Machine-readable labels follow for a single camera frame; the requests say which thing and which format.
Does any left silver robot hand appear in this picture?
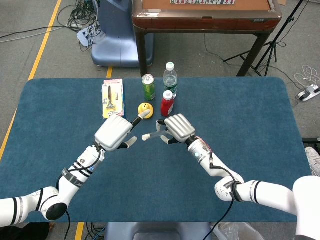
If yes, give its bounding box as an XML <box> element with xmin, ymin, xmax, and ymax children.
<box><xmin>94</xmin><ymin>109</ymin><xmax>152</xmax><ymax>153</ymax></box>

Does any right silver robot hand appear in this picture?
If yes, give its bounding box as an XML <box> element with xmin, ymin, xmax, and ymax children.
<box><xmin>156</xmin><ymin>113</ymin><xmax>197</xmax><ymax>145</ymax></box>

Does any red ketchup bottle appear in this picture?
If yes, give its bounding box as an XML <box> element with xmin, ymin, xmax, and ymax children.
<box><xmin>160</xmin><ymin>90</ymin><xmax>175</xmax><ymax>118</ymax></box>

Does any boxed razor package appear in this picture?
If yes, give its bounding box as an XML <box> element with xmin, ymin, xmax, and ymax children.
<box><xmin>101</xmin><ymin>78</ymin><xmax>127</xmax><ymax>120</ymax></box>

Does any yellow call bell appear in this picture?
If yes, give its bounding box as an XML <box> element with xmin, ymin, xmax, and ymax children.
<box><xmin>137</xmin><ymin>102</ymin><xmax>155</xmax><ymax>120</ymax></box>

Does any clear water bottle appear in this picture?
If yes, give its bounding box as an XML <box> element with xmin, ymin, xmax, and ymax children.
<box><xmin>163</xmin><ymin>62</ymin><xmax>179</xmax><ymax>100</ymax></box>

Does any green drink can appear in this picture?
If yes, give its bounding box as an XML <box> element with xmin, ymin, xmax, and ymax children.
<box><xmin>141</xmin><ymin>74</ymin><xmax>156</xmax><ymax>102</ymax></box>

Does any blue felt table mat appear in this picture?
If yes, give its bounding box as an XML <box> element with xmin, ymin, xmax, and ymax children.
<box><xmin>0</xmin><ymin>76</ymin><xmax>320</xmax><ymax>224</ymax></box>

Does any blue-grey robot torso base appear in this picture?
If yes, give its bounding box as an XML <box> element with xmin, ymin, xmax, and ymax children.
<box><xmin>103</xmin><ymin>221</ymin><xmax>213</xmax><ymax>240</ymax></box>

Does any brown mahjong table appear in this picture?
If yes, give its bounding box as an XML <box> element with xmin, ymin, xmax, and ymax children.
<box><xmin>131</xmin><ymin>0</ymin><xmax>283</xmax><ymax>78</ymax></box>

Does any clear plastic bag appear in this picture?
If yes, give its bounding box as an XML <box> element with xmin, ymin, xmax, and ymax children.
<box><xmin>210</xmin><ymin>221</ymin><xmax>266</xmax><ymax>240</ymax></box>

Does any black tripod stand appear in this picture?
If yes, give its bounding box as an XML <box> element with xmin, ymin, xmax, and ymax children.
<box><xmin>223</xmin><ymin>0</ymin><xmax>311</xmax><ymax>77</ymax></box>

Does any row of mahjong tiles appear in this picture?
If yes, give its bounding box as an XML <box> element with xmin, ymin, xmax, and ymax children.
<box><xmin>170</xmin><ymin>0</ymin><xmax>236</xmax><ymax>5</ymax></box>

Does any black bag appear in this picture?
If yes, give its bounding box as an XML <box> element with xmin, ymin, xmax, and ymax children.
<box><xmin>0</xmin><ymin>221</ymin><xmax>51</xmax><ymax>240</ymax></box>

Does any black equipment case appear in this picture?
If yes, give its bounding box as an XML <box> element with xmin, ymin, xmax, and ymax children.
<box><xmin>301</xmin><ymin>137</ymin><xmax>320</xmax><ymax>151</ymax></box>

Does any white power strip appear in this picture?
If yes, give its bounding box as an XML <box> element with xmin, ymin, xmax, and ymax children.
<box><xmin>296</xmin><ymin>84</ymin><xmax>320</xmax><ymax>102</ymax></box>

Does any white sneaker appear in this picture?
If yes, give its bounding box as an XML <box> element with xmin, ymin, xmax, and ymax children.
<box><xmin>304</xmin><ymin>146</ymin><xmax>320</xmax><ymax>177</ymax></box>

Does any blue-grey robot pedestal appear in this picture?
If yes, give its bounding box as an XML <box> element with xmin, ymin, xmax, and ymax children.
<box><xmin>91</xmin><ymin>0</ymin><xmax>155</xmax><ymax>68</ymax></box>

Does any tangled black cable bundle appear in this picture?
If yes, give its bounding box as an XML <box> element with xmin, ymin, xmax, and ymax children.
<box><xmin>57</xmin><ymin>0</ymin><xmax>102</xmax><ymax>52</ymax></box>

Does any long black floor cable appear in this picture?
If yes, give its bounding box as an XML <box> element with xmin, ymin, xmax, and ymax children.
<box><xmin>0</xmin><ymin>24</ymin><xmax>68</xmax><ymax>41</ymax></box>

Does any coiled white cable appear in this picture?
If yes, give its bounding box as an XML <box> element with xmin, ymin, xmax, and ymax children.
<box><xmin>294</xmin><ymin>64</ymin><xmax>320</xmax><ymax>89</ymax></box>

